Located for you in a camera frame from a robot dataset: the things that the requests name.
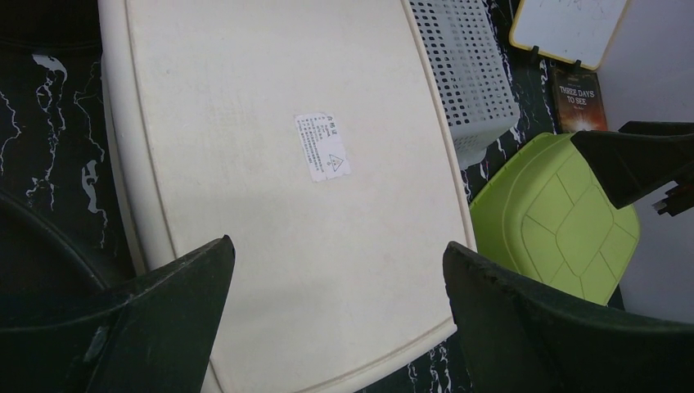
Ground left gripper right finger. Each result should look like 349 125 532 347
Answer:
443 242 693 392

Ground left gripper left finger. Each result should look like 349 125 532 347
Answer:
1 236 236 392

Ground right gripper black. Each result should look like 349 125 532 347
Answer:
570 121 693 217

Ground green perforated plastic basket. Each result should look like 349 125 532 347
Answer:
470 133 640 305

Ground white perforated basket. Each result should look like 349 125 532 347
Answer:
409 0 520 169

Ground cream perforated plastic basket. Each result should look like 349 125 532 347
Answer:
97 1 475 392

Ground dark book three days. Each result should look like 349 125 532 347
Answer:
551 67 609 133

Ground small whiteboard with writing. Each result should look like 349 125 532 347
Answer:
508 0 629 70

